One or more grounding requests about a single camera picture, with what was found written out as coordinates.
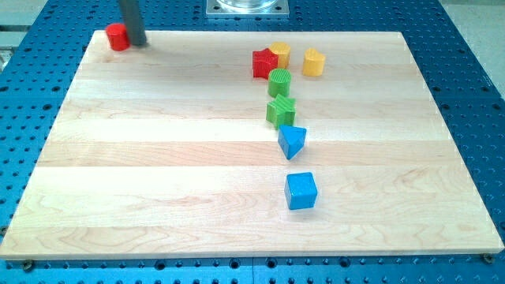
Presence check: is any yellow hexagon block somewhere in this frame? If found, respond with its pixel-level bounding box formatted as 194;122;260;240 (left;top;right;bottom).
268;42;291;69

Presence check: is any blue triangle block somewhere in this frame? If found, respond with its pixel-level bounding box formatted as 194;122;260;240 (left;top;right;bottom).
278;125;307;160

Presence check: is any green star block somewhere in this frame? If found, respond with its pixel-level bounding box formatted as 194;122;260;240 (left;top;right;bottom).
266;95;296;129

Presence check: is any light wooden board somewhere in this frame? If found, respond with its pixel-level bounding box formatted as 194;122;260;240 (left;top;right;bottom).
1;31;503;260

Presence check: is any blue cube block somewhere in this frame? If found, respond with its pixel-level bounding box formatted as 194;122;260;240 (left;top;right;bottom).
284;172;318;210

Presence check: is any green cylinder block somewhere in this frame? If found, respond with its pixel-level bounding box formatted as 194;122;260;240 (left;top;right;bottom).
267;69;292;98

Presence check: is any red star block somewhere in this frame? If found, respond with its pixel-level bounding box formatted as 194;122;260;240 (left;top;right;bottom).
252;48;279;79

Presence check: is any yellow heart block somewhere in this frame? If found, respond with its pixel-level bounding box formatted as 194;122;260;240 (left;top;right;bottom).
302;48;326;77

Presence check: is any red cylinder block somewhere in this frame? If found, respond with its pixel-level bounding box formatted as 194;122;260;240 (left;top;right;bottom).
105;23;130;51

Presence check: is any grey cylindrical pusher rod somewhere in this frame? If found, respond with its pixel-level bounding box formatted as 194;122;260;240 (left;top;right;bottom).
118;0;147;47

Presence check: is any blue perforated metal table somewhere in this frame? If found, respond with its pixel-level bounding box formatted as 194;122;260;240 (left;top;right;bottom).
1;1;504;283

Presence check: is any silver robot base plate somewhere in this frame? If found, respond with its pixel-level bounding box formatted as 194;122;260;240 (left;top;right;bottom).
205;0;290;17

